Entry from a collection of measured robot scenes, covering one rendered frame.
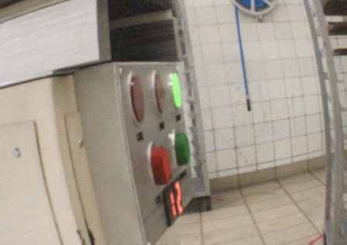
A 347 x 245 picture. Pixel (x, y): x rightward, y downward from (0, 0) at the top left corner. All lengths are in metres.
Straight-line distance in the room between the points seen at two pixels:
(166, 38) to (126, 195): 0.28
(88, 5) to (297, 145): 4.20
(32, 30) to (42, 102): 0.05
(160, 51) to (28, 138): 0.31
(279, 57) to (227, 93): 0.51
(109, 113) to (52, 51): 0.07
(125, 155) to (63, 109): 0.06
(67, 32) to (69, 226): 0.13
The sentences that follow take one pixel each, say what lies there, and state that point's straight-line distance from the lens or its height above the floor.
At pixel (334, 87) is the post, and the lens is 1.71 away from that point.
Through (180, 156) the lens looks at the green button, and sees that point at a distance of 0.56.
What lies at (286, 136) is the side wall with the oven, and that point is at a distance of 4.51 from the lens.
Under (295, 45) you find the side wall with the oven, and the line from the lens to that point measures 4.52.
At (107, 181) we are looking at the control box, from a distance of 0.42.
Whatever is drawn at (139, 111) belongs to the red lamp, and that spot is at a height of 0.80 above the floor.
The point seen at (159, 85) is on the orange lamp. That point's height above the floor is 0.82.
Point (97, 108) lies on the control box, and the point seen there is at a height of 0.81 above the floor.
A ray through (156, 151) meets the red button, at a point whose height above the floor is 0.77.
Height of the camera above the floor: 0.82
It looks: 3 degrees down
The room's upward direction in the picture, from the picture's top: 8 degrees counter-clockwise
